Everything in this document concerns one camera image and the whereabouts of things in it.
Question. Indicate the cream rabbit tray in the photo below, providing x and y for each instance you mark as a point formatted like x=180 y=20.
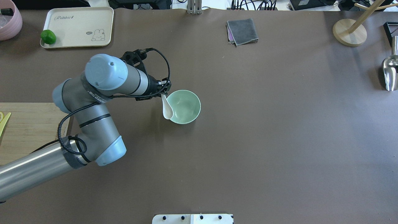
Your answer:
x=79 y=27

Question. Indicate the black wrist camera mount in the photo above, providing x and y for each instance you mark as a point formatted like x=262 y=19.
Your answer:
x=135 y=59

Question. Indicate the metal ice scoop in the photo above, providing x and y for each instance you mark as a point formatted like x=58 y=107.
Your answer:
x=389 y=66

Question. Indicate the light green ceramic bowl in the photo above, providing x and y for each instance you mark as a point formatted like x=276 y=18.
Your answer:
x=186 y=106

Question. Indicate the folded grey cloth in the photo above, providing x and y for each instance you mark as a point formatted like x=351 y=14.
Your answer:
x=241 y=32

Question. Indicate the wooden cutting board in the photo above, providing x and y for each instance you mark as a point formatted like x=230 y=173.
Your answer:
x=30 y=126

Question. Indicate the white ceramic spoon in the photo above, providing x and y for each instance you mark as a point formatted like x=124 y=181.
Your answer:
x=167 y=110

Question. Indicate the yellow plastic knife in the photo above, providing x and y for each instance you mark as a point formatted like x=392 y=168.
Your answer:
x=3 y=121

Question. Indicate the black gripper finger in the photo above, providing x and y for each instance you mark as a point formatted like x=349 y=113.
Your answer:
x=164 y=87

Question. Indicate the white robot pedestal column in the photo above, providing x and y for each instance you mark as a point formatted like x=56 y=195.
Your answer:
x=210 y=218

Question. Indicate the steel muddler black tip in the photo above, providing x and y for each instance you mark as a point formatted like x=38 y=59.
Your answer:
x=6 y=11

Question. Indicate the green lime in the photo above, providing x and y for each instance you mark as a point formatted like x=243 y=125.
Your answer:
x=48 y=37

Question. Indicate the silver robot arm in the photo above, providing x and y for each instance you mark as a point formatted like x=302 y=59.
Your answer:
x=88 y=132

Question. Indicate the wooden mug tree stand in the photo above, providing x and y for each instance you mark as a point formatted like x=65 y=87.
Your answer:
x=351 y=32

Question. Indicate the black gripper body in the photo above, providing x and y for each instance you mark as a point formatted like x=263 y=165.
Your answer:
x=152 y=88

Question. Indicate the aluminium frame post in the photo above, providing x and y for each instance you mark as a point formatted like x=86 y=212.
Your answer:
x=194 y=7

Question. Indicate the pink bowl with ice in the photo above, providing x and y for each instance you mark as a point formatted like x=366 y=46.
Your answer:
x=12 y=27

